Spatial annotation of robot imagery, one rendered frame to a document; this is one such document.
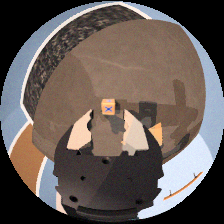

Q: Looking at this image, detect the orange square mat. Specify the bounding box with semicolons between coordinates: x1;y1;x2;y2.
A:
149;123;162;146

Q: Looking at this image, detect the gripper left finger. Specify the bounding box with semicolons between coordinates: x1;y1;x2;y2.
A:
53;110;94;177

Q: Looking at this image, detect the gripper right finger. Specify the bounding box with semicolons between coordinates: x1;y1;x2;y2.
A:
122;110;164;179

